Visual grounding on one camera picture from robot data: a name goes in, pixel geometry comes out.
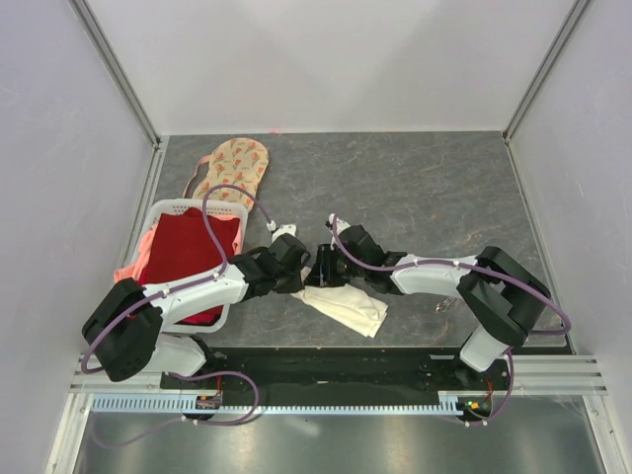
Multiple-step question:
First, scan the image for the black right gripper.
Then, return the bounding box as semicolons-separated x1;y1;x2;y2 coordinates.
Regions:
303;244;367;288

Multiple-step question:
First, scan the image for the white cloth napkin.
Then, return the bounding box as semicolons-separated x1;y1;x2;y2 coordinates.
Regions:
292;284;388;338

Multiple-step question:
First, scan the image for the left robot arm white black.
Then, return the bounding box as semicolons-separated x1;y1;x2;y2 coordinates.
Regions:
81;234;310;388

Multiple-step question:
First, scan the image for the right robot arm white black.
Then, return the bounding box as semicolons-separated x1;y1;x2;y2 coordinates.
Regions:
305;224;551;389

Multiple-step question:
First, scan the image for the white plastic basket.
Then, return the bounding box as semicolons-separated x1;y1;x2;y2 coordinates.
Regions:
113;198;251;333

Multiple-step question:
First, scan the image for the red cloth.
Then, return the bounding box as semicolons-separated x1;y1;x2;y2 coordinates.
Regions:
138;208;242;327

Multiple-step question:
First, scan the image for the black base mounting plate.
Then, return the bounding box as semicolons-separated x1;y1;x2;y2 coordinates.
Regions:
161;347;510;393

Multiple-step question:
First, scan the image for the pink cloth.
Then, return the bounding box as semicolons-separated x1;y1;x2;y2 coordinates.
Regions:
114;224;158;282

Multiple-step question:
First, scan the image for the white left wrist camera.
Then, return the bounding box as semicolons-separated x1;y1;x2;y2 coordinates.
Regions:
271;223;298;242

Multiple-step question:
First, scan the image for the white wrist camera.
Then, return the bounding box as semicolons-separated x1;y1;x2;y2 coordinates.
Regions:
326;213;349;232
271;223;298;242

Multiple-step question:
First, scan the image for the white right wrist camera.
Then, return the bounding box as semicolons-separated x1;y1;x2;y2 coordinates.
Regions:
326;213;349;232

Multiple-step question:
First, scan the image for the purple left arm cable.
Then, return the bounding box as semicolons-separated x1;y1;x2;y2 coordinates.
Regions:
81;185;273;374

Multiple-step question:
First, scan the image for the white slotted cable duct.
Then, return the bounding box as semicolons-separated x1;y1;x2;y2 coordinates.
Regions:
91;393;465;416

